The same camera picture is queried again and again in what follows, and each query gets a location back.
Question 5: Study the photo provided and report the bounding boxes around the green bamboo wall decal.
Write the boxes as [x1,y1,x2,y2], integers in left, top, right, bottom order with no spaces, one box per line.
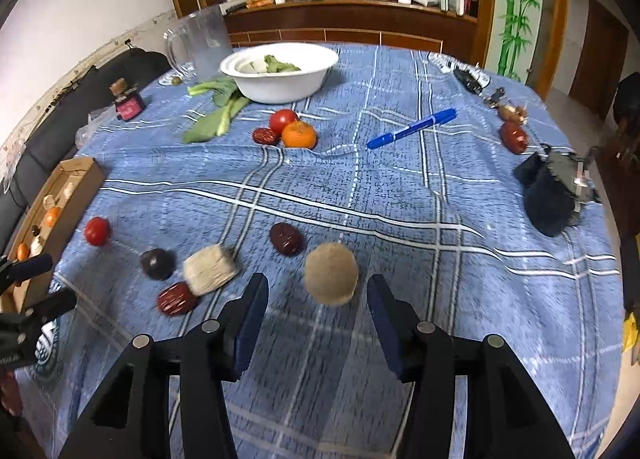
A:
[494,0,544,81]

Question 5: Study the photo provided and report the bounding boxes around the clear plastic bag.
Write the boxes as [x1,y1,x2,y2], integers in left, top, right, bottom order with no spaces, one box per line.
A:
[74,108,117,146]

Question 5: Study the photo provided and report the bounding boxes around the pink label jar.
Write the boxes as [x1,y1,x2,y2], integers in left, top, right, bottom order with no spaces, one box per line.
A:
[111,78,147,121]

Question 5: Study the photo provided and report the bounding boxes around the blue checked tablecloth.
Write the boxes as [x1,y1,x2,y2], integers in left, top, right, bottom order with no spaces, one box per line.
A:
[15,42,627,459]

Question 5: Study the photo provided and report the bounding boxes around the shallow cardboard box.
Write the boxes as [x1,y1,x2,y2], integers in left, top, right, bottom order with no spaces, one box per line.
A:
[0,156,106,315]

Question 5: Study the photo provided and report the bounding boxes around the person's left hand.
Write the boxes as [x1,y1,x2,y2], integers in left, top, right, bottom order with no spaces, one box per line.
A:
[0,371,24,416]

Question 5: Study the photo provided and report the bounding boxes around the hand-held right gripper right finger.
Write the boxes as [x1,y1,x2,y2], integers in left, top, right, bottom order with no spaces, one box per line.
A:
[366,274,576,459]

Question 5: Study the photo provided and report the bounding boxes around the clear plastic pitcher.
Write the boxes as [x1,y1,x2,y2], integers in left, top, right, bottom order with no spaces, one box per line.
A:
[164,6,234,83]

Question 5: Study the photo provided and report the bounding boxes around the wooden cabinet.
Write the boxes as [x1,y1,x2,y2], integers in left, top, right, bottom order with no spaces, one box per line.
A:
[159,0,497,81]

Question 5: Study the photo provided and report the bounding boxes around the red tomato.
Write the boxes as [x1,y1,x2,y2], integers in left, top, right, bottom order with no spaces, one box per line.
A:
[269,108,300,136]
[83,216,112,247]

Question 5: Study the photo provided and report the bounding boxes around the black key fob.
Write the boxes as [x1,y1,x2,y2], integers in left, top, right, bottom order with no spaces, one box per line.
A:
[452,68,489,93]

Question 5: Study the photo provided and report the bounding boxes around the white bowl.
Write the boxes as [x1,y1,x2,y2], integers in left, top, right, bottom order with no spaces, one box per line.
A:
[219,42,340,104]

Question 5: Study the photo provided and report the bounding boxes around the bunch of keys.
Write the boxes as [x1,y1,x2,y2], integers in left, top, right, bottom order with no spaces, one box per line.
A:
[482,88,529,123]

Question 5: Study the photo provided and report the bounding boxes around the brown wooden door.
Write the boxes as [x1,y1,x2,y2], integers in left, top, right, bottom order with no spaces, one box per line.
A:
[569,0,629,116]

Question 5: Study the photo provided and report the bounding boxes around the dark purple fruit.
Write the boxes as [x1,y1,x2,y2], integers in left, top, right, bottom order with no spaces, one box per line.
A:
[139,247,176,281]

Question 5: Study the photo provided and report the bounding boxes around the green vegetable in bowl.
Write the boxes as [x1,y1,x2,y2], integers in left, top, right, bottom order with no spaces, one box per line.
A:
[262,54,302,74]

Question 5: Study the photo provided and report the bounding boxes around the black sofa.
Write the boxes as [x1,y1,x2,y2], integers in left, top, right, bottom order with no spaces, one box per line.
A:
[0,50,172,252]

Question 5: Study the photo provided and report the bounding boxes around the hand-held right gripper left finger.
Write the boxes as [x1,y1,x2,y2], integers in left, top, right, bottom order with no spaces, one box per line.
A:
[57,273,270,459]

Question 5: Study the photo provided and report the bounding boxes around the dark cloth pouch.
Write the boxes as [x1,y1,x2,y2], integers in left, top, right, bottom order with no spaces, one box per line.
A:
[514,144,602,238]

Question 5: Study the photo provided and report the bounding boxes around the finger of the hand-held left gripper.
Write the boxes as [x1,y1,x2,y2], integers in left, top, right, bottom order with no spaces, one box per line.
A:
[0,253,54,290]
[25,287,78,324]

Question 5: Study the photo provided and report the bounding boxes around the blue marker pen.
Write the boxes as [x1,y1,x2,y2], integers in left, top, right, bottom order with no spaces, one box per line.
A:
[366,108,458,150]

